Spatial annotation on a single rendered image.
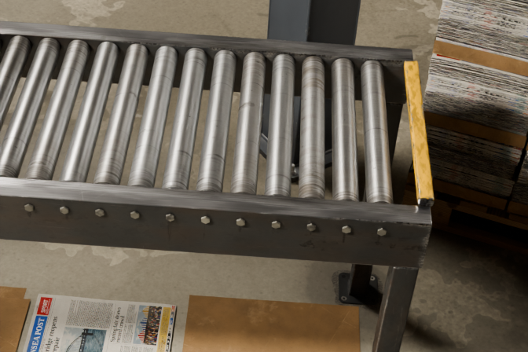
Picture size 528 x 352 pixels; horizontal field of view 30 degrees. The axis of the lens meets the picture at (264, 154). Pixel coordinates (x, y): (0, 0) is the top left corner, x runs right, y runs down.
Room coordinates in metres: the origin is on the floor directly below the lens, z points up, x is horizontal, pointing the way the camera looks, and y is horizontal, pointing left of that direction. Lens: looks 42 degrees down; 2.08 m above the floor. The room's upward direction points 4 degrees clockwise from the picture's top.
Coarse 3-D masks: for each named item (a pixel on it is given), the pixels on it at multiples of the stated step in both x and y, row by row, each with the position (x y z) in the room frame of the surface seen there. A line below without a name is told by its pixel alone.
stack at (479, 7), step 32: (448, 0) 2.08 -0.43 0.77; (480, 0) 2.06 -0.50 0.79; (512, 0) 2.03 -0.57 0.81; (448, 32) 2.07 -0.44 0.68; (480, 32) 2.05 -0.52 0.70; (512, 32) 2.02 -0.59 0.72; (448, 64) 2.06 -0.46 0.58; (448, 96) 2.06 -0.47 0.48; (480, 96) 2.03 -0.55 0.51; (512, 96) 2.01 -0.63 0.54; (512, 128) 2.01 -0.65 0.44; (448, 160) 2.06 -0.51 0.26; (480, 160) 2.03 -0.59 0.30; (512, 160) 2.01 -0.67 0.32; (512, 192) 1.99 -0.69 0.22; (448, 224) 2.04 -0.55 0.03; (512, 224) 1.98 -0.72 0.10
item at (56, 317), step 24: (48, 312) 1.63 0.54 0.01; (72, 312) 1.64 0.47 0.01; (96, 312) 1.64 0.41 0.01; (120, 312) 1.65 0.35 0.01; (144, 312) 1.65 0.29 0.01; (168, 312) 1.66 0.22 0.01; (48, 336) 1.55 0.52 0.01; (72, 336) 1.56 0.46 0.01; (96, 336) 1.57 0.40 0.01; (120, 336) 1.57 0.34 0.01; (144, 336) 1.58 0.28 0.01; (168, 336) 1.58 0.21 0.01
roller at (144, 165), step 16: (160, 48) 1.76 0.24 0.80; (160, 64) 1.69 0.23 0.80; (176, 64) 1.73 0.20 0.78; (160, 80) 1.64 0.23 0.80; (160, 96) 1.59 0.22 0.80; (144, 112) 1.54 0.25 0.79; (160, 112) 1.54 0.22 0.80; (144, 128) 1.48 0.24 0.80; (160, 128) 1.50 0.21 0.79; (144, 144) 1.43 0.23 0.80; (160, 144) 1.46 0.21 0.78; (144, 160) 1.39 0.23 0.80; (144, 176) 1.34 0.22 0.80
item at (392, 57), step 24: (0, 24) 1.80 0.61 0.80; (24, 24) 1.81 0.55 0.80; (48, 24) 1.81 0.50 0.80; (96, 48) 1.77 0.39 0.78; (120, 48) 1.77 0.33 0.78; (216, 48) 1.77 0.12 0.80; (240, 48) 1.77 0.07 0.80; (264, 48) 1.78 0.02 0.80; (288, 48) 1.79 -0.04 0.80; (312, 48) 1.79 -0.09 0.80; (336, 48) 1.80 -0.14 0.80; (360, 48) 1.81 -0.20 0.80; (384, 48) 1.81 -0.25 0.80; (24, 72) 1.77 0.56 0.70; (120, 72) 1.77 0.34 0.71; (240, 72) 1.77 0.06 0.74; (360, 72) 1.77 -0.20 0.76; (384, 72) 1.77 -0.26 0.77; (360, 96) 1.77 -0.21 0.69
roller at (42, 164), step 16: (80, 48) 1.73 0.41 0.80; (64, 64) 1.67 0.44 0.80; (80, 64) 1.68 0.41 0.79; (64, 80) 1.62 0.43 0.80; (80, 80) 1.65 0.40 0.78; (64, 96) 1.57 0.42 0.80; (48, 112) 1.51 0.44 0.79; (64, 112) 1.52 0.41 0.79; (48, 128) 1.46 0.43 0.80; (64, 128) 1.48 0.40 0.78; (48, 144) 1.42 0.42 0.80; (32, 160) 1.37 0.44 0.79; (48, 160) 1.37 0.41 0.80; (32, 176) 1.32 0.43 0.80; (48, 176) 1.34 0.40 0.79
